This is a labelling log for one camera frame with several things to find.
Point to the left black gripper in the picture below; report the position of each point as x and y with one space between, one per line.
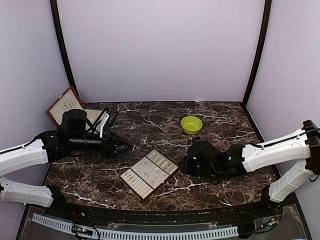
108 145

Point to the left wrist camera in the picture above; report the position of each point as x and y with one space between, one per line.
106 120

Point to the green plastic bowl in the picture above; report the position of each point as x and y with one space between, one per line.
191 125

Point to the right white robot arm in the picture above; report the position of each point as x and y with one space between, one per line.
301 146

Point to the black front rail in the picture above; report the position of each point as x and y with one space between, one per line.
235 215

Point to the white slotted cable duct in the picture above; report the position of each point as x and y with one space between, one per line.
121 231

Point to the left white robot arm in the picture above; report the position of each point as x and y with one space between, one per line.
28 155

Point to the beige jewelry tray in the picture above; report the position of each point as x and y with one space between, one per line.
149 174

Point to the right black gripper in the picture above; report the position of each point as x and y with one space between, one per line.
186 167

